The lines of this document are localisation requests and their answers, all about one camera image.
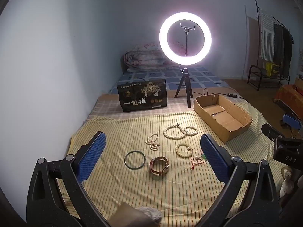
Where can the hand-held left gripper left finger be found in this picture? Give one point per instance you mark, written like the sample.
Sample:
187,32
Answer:
91,156

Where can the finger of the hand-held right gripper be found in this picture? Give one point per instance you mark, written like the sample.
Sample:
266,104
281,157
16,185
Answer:
292,120

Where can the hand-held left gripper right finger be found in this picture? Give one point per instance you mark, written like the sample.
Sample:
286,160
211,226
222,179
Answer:
214,156

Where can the cardboard box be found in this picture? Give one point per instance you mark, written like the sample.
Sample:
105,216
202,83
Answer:
233,136

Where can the white stuffed toy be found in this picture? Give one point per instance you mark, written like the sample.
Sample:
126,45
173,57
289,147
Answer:
286,182

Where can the yellow striped cloth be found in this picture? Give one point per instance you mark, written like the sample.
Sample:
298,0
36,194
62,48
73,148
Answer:
118,134

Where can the green bangle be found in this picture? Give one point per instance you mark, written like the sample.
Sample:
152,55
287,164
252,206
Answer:
125,160

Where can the pink checked blanket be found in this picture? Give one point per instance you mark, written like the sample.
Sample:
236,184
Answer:
106,108

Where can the yellow box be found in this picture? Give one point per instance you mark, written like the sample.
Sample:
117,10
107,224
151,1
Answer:
272,69

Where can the brown and white fluffy item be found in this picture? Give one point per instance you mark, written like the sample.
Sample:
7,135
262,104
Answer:
132,215

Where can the dark hanging clothes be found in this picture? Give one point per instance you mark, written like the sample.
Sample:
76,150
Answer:
283,47

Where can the black printed bag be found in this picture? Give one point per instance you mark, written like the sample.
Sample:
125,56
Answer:
142,99

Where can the blue patterned bed sheet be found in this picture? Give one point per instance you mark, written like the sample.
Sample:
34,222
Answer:
203,75

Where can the white striped towel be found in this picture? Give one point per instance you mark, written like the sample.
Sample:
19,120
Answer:
266,35

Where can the folded floral quilt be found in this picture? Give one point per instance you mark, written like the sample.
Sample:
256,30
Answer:
142,59

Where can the black clothes rack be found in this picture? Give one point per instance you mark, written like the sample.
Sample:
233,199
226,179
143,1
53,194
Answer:
256,7

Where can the phone holder clamp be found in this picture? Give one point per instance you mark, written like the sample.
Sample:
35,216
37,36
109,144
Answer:
187,30

